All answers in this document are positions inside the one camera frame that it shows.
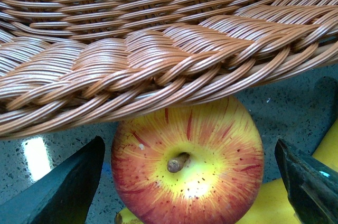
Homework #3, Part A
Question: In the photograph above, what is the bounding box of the red yellow apple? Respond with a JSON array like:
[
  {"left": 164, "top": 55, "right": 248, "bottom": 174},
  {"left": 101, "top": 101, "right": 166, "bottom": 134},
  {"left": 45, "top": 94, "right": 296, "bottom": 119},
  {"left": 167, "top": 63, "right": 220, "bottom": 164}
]
[{"left": 111, "top": 96, "right": 264, "bottom": 223}]

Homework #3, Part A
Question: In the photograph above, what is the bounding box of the yellow banana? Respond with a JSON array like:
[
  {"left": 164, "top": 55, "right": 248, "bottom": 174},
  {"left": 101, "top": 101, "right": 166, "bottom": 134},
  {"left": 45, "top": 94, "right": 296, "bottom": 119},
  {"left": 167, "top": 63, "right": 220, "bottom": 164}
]
[{"left": 114, "top": 120, "right": 338, "bottom": 224}]

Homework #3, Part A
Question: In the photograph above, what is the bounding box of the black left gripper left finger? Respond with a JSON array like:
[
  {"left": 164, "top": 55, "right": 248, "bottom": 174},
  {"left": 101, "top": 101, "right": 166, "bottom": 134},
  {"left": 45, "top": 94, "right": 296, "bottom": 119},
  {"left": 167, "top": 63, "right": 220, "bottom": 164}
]
[{"left": 1, "top": 136, "right": 105, "bottom": 223}]

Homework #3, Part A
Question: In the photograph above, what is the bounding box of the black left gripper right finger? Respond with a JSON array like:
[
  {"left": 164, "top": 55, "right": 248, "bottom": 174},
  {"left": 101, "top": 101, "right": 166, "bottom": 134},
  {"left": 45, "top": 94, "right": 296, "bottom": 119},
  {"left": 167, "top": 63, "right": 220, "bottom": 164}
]
[{"left": 275, "top": 139, "right": 337, "bottom": 223}]

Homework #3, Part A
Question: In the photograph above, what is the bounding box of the left wicker basket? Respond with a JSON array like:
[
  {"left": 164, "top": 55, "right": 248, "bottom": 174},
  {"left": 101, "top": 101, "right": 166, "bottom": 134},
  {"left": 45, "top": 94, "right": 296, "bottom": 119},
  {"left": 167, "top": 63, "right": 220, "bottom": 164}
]
[{"left": 1, "top": 0, "right": 337, "bottom": 139}]

